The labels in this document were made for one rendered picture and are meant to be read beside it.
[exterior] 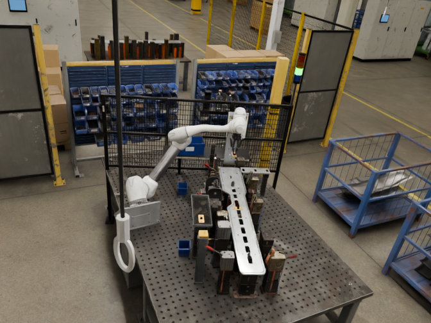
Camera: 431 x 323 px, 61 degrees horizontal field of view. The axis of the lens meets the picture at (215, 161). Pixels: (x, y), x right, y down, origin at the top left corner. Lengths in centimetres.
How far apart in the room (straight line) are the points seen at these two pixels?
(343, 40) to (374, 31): 757
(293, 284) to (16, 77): 352
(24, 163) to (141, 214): 224
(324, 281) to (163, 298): 124
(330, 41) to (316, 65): 39
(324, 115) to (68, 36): 598
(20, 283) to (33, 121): 185
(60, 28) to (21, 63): 490
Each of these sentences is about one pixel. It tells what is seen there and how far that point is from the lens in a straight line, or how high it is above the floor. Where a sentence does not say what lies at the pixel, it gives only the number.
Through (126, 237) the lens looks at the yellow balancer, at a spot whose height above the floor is 249.
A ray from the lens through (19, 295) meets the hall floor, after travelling 392.
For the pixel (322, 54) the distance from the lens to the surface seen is 597.
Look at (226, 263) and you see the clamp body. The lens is 261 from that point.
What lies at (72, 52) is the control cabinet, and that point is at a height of 42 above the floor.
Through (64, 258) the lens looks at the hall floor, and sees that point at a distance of 414.
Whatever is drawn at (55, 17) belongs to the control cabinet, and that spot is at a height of 119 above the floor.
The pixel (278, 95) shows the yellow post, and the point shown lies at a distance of 382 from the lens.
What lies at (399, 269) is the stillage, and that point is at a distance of 437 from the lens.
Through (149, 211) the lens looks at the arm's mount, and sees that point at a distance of 324.
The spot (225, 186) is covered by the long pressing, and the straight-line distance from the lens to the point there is 334.
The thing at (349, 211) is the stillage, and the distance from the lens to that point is 496.
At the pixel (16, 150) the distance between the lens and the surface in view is 499.
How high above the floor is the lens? 286
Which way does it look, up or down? 30 degrees down
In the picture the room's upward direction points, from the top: 6 degrees clockwise
